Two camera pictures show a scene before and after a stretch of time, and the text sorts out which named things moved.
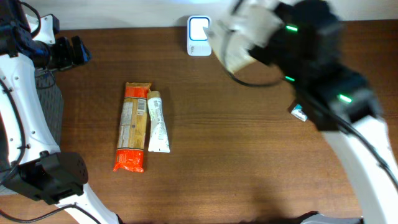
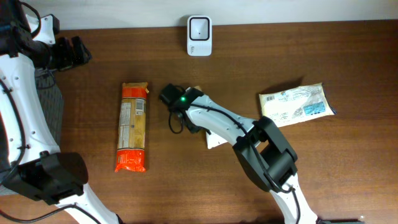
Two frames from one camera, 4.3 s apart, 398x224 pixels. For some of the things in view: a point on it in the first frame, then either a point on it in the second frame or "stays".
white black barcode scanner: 197,42 stays
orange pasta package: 130,152 stays
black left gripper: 73,50 stays
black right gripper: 259,53 → 168,94
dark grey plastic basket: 51,95 stays
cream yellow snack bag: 233,53 → 296,104
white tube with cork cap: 158,140 → 212,140
